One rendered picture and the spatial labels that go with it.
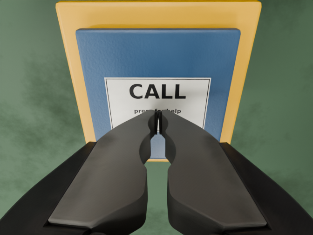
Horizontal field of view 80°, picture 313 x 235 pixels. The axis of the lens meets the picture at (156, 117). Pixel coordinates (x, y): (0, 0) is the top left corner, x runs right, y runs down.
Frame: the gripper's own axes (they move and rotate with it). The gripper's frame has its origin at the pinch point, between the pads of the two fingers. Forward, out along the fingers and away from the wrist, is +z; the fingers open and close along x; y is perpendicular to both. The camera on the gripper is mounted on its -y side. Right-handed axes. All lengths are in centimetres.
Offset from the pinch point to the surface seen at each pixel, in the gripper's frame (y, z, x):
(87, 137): 3.7, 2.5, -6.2
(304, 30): 2, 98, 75
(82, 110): 1.1, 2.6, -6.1
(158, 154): 4.5, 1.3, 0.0
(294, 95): 39, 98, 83
